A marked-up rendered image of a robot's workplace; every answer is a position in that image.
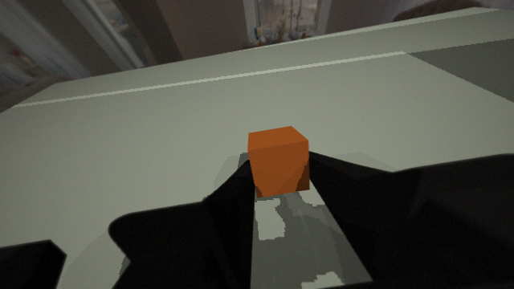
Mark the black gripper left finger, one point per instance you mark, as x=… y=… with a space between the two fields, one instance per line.
x=224 y=221

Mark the orange block with dark square mark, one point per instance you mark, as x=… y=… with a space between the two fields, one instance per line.
x=279 y=161

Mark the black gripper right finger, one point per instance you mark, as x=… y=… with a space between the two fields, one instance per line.
x=378 y=210

